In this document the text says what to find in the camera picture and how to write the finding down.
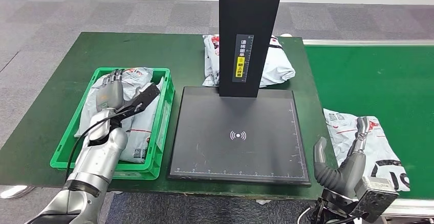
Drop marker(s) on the black inbound scanner machine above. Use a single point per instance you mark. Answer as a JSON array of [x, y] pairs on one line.
[[237, 148]]

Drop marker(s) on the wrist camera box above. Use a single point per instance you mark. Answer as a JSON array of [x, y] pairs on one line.
[[374, 198], [142, 100]]

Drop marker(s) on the white poly mailer parcel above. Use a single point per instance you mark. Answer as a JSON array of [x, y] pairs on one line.
[[135, 80], [379, 148], [278, 66], [142, 137]]

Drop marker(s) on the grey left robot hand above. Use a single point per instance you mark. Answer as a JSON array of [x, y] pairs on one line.
[[110, 95]]

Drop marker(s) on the green conveyor belt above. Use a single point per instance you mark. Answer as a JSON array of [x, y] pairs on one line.
[[373, 80]]

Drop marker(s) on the small white round object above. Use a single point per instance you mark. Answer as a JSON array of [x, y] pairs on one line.
[[286, 35]]

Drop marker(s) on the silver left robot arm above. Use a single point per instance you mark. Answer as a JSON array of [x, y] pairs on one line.
[[95, 168]]

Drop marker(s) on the small white table tab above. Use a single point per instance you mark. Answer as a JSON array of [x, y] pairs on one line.
[[263, 202]]

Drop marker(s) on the shiny metal floor base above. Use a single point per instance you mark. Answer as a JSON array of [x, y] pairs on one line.
[[15, 192]]

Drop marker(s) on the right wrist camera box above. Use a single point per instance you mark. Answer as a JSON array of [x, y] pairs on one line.
[[374, 198]]

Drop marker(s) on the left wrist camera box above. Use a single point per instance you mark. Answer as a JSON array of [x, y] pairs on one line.
[[142, 100]]

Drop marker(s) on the green plastic crate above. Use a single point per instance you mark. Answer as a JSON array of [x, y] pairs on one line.
[[159, 141]]

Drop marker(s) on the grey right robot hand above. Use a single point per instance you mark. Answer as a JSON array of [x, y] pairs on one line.
[[346, 175]]

